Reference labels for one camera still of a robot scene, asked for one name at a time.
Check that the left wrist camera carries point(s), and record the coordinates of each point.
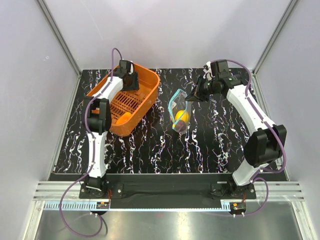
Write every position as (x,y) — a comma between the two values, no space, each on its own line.
(125,67)

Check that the yellow lemon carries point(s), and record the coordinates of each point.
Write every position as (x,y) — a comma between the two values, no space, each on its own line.
(182,115)

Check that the connector box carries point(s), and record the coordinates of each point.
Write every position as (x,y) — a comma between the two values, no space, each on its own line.
(238,208)
(103,205)

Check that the dark red plum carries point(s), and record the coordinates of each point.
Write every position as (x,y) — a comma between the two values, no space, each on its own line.
(180,126)

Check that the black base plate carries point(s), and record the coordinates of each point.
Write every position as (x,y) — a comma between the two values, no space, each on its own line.
(215,185)

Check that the clear zip top bag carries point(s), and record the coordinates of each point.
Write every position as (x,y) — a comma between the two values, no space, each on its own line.
(177,103)

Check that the aluminium frame rail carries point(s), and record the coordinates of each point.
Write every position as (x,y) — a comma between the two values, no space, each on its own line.
(277,191)

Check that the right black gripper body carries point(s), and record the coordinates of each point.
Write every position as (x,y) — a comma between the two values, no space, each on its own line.
(209,87)

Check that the right connector box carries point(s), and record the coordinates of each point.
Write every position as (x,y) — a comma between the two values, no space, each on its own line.
(238,208)

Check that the left connector box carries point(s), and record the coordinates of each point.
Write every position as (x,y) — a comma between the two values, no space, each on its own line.
(103,205)

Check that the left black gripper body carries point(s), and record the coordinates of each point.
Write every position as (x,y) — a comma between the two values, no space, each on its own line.
(132,85)

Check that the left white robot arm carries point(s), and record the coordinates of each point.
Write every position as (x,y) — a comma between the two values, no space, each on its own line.
(98,120)

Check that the orange plastic basket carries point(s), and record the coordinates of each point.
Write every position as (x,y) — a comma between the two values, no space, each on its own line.
(137,102)

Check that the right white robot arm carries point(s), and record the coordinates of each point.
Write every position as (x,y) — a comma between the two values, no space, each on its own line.
(266,141)

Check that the orange carrot piece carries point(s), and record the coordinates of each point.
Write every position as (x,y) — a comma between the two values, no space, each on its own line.
(124,118)

